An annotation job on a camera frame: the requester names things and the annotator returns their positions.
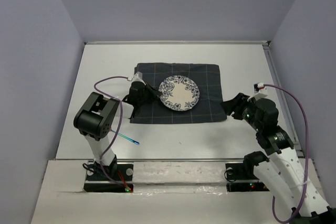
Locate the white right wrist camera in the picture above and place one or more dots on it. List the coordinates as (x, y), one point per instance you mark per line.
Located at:
(260, 92)

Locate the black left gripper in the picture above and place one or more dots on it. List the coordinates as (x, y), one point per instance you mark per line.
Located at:
(153, 93)

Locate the blue floral ceramic plate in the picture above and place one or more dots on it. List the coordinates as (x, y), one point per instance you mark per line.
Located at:
(179, 93)

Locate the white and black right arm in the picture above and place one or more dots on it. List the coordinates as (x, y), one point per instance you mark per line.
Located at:
(277, 164)

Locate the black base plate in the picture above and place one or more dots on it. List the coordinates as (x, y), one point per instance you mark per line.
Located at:
(97, 182)
(239, 181)

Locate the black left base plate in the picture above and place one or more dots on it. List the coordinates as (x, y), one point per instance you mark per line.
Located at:
(97, 182)

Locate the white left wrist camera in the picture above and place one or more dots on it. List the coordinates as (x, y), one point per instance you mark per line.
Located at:
(136, 78)

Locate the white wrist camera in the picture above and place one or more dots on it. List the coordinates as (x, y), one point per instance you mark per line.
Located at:
(260, 92)
(136, 78)

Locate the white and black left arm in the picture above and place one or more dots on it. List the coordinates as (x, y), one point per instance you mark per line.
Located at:
(94, 121)

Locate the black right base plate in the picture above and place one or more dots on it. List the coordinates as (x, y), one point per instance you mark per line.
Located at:
(239, 181)

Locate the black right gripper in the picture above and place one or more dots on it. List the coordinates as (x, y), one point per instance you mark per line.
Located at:
(235, 104)

